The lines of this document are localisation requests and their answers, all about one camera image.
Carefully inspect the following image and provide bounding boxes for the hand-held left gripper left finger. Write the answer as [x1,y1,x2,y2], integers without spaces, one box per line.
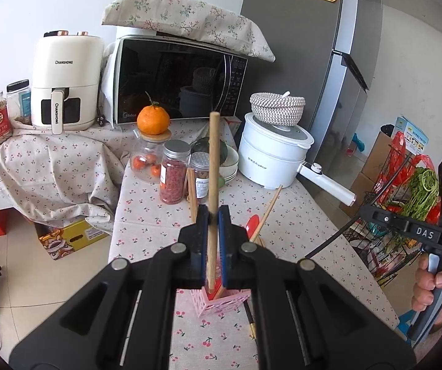
[10,204,210,370]

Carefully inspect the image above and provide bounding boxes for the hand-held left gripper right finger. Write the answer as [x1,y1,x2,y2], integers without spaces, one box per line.
[217,205,416,370]

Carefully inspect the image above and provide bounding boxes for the plain bamboo chopstick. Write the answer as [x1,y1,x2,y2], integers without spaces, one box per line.
[249,184,284,241]
[205,112,220,291]
[190,167,199,220]
[186,169,195,222]

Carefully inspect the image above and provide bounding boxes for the pink perforated plastic basket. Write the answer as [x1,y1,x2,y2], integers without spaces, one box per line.
[189,285,252,319]

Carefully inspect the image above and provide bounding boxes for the bunch of green vegetables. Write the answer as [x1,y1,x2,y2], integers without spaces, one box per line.
[389,166,440,220]

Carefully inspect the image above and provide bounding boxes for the jar of dried fruit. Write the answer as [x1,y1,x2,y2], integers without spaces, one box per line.
[188,152,211,201]

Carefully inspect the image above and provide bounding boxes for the cherry print tablecloth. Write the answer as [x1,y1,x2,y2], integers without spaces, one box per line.
[107,117,401,370]

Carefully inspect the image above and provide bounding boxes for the jar of red goji berries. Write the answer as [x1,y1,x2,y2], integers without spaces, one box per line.
[159,140,191,204]

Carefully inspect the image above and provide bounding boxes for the stacked bowls with dark lid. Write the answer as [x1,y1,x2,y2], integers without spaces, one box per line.
[217,144,240,187]

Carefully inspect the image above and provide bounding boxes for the red plastic bag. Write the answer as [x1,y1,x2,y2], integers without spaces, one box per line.
[375,131,438,201]

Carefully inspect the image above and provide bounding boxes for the black chopstick with gold band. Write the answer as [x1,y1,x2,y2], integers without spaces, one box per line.
[243,300,259,337]

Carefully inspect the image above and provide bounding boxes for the dark green pumpkin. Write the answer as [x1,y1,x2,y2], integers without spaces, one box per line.
[192,137,227,162]

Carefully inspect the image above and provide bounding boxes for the glass jar with wooden lid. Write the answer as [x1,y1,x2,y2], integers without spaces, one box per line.
[129,129,172,183]

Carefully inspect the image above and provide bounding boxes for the blue plastic stool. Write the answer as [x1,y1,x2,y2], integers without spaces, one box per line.
[398,310,420,342]

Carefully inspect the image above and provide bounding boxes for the white electric cooking pot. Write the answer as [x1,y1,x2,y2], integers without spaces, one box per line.
[237,112,357,206]

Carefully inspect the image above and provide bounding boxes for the blue and white carton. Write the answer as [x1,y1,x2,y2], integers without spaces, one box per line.
[394,116,430,151]

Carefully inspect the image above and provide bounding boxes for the teal plastic toy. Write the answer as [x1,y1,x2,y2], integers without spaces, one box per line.
[346,133,365,155]

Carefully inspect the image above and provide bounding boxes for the orange mandarin with stem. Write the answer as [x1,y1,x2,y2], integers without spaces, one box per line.
[137,92,170,135]

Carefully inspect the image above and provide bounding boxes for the yellow printed cardboard box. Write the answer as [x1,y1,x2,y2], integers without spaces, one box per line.
[36,218,110,261]

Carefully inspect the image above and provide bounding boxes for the black microwave oven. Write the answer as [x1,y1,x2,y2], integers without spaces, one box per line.
[103,35,249,126]

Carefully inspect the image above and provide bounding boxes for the cherry print draped cloth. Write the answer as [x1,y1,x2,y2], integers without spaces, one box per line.
[0,117,129,224]

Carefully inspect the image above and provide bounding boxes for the grey refrigerator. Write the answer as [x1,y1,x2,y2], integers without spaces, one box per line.
[240,0,384,170]

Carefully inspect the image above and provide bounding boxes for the cream air fryer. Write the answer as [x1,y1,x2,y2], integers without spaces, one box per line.
[31,31,105,135]

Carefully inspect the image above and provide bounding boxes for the floral cloth cover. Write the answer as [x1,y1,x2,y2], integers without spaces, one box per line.
[101,0,276,62]

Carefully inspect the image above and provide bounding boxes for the clear container with black lid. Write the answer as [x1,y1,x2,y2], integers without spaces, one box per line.
[6,79,32,124]

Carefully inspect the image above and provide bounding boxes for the black wire rack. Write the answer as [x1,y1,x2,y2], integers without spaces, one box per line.
[344,144,441,288]

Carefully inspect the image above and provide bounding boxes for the black cable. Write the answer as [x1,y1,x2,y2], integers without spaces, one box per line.
[305,216,362,259]

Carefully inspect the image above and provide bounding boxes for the woven rope basket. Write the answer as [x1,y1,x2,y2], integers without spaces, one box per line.
[249,90,306,126]

